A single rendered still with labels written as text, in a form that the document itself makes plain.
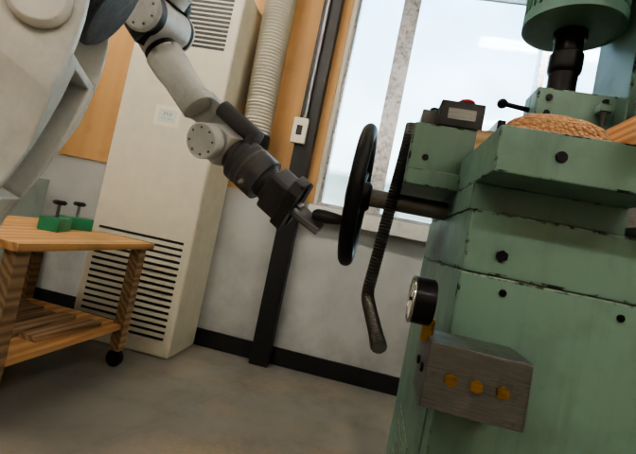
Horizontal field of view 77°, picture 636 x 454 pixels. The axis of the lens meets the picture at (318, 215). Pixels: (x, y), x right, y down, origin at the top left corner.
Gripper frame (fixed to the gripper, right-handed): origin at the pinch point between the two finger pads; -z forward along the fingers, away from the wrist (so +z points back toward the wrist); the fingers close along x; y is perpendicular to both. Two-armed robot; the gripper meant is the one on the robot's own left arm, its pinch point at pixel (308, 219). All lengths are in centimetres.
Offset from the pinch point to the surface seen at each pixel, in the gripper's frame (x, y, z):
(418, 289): 16.0, -13.3, -19.9
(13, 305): -76, -25, 51
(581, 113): 34, 33, -24
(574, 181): 33.8, 0.2, -24.8
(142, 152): -93, 57, 99
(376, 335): -1.0, -8.5, -22.0
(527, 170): 31.8, -1.4, -19.9
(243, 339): -144, 54, 5
